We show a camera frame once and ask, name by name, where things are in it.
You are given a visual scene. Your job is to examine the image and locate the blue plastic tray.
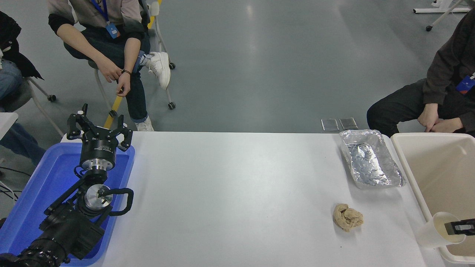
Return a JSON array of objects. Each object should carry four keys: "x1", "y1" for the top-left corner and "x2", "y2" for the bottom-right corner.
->
[{"x1": 0, "y1": 142, "x2": 136, "y2": 267}]

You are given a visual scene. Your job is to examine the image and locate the small white table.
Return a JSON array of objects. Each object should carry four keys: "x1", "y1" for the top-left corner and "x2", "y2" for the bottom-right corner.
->
[{"x1": 0, "y1": 112, "x2": 18, "y2": 139}]

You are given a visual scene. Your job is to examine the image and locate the blue badge card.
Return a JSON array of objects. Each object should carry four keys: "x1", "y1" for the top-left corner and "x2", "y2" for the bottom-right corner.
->
[
  {"x1": 455, "y1": 74, "x2": 475, "y2": 95},
  {"x1": 105, "y1": 22, "x2": 121, "y2": 39}
]

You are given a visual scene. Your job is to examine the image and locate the large pale bin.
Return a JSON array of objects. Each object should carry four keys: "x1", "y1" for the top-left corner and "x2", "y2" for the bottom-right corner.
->
[{"x1": 391, "y1": 132, "x2": 475, "y2": 264}]

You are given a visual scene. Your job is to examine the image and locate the person's hand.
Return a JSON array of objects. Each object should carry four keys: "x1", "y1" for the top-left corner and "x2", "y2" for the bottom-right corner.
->
[
  {"x1": 417, "y1": 103, "x2": 439, "y2": 133},
  {"x1": 430, "y1": 118, "x2": 463, "y2": 133}
]

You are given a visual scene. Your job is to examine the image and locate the person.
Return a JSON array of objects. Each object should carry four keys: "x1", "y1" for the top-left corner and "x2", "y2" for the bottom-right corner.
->
[
  {"x1": 0, "y1": 10, "x2": 47, "y2": 165},
  {"x1": 366, "y1": 9, "x2": 475, "y2": 138},
  {"x1": 47, "y1": 0, "x2": 172, "y2": 132}
]

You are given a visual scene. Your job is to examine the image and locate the crumpled tan paper ball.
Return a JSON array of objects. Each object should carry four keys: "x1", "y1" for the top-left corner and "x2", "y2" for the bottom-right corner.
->
[{"x1": 332, "y1": 203, "x2": 364, "y2": 233}]

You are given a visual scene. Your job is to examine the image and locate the person's right hand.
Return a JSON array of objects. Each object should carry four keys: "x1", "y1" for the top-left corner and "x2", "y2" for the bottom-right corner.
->
[{"x1": 96, "y1": 59, "x2": 123, "y2": 83}]

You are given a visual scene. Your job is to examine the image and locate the black floor cable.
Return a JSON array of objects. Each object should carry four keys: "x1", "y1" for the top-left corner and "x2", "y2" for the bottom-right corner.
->
[{"x1": 0, "y1": 166, "x2": 33, "y2": 178}]

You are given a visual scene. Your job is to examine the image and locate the grey wheeled chair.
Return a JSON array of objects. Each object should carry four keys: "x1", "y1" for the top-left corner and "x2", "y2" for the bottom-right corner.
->
[{"x1": 4, "y1": 76, "x2": 64, "y2": 137}]

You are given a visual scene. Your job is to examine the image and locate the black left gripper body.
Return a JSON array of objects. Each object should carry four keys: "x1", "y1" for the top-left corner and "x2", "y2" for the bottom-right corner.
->
[{"x1": 80, "y1": 128, "x2": 119, "y2": 164}]

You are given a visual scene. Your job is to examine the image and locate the white paper cup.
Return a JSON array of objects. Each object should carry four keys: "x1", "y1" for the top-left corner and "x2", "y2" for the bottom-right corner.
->
[{"x1": 415, "y1": 211, "x2": 467, "y2": 249}]

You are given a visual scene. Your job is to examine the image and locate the silver foil tray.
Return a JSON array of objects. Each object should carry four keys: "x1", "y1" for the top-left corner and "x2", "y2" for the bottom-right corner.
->
[{"x1": 339, "y1": 129, "x2": 406, "y2": 189}]

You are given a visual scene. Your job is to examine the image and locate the person's left hand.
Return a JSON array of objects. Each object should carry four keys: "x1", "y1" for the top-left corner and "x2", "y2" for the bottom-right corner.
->
[{"x1": 116, "y1": 71, "x2": 131, "y2": 98}]

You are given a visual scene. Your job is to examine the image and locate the floor cable bundle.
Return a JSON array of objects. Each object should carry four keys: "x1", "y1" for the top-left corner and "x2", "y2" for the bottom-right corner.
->
[{"x1": 0, "y1": 181, "x2": 20, "y2": 202}]

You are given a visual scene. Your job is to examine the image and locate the white wheeled stand base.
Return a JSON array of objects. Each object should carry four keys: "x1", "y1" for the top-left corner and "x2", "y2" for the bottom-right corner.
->
[{"x1": 413, "y1": 0, "x2": 471, "y2": 32}]

